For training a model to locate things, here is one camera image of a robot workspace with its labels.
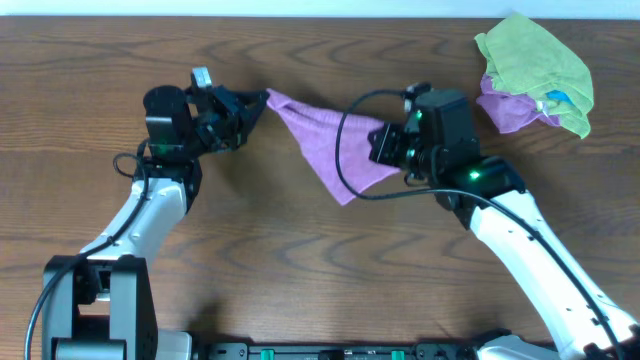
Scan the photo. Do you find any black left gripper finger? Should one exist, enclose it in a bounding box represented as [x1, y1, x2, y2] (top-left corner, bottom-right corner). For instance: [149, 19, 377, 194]
[238, 97, 268, 146]
[233, 89, 270, 106]

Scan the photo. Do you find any purple microfibre cloth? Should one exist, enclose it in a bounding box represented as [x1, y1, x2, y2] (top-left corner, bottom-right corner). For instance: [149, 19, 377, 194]
[267, 89, 400, 206]

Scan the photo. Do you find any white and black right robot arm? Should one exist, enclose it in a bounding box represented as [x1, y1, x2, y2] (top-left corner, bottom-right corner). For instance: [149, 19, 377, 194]
[368, 124, 639, 359]

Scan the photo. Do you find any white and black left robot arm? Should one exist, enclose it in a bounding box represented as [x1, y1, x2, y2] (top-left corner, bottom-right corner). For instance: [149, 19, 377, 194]
[24, 85, 269, 359]

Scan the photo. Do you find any green microfibre cloth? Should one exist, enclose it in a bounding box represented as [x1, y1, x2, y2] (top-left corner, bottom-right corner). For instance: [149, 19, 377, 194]
[475, 13, 594, 139]

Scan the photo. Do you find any blue cloth in pile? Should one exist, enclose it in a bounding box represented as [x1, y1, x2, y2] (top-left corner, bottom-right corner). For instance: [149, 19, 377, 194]
[546, 90, 573, 105]

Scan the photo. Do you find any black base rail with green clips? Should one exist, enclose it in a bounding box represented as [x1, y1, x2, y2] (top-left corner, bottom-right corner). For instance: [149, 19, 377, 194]
[191, 342, 479, 360]

